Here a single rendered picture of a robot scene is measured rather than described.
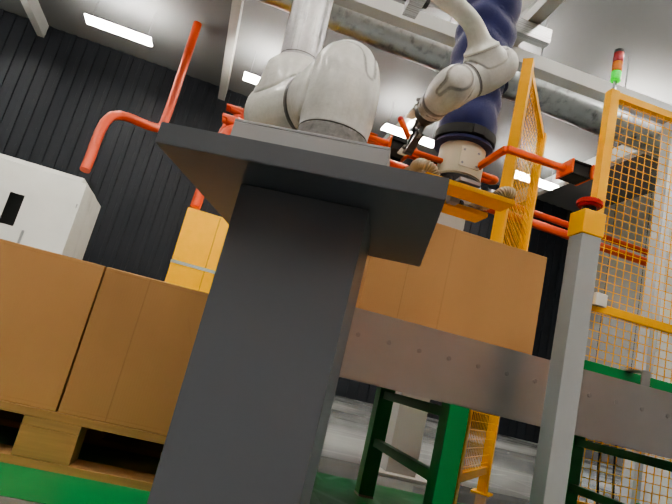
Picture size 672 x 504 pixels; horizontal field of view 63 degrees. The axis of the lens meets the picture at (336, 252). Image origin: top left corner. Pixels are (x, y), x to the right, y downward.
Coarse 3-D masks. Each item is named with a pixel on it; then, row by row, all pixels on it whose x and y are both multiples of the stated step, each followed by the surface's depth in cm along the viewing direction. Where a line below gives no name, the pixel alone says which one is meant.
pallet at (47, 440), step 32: (0, 416) 178; (32, 416) 141; (64, 416) 142; (0, 448) 142; (32, 448) 139; (64, 448) 141; (128, 448) 183; (160, 448) 190; (96, 480) 141; (128, 480) 143
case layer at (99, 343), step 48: (0, 240) 146; (0, 288) 144; (48, 288) 147; (96, 288) 149; (144, 288) 152; (0, 336) 142; (48, 336) 145; (96, 336) 147; (144, 336) 150; (192, 336) 153; (0, 384) 140; (48, 384) 143; (96, 384) 145; (144, 384) 148
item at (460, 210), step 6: (444, 204) 204; (462, 204) 209; (444, 210) 210; (450, 210) 208; (456, 210) 207; (462, 210) 205; (468, 210) 205; (474, 210) 206; (456, 216) 213; (462, 216) 212; (468, 216) 210; (474, 216) 209; (480, 216) 207; (486, 216) 206; (474, 222) 215
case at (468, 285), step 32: (448, 256) 174; (480, 256) 177; (512, 256) 179; (384, 288) 167; (416, 288) 170; (448, 288) 172; (480, 288) 175; (512, 288) 178; (416, 320) 168; (448, 320) 170; (480, 320) 173; (512, 320) 176
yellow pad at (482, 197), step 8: (440, 176) 183; (448, 176) 188; (456, 184) 184; (464, 184) 185; (448, 192) 191; (456, 192) 189; (464, 192) 188; (472, 192) 186; (480, 192) 186; (488, 192) 187; (472, 200) 193; (480, 200) 191; (488, 200) 189; (496, 200) 188; (504, 200) 188; (512, 200) 188; (496, 208) 195; (504, 208) 193
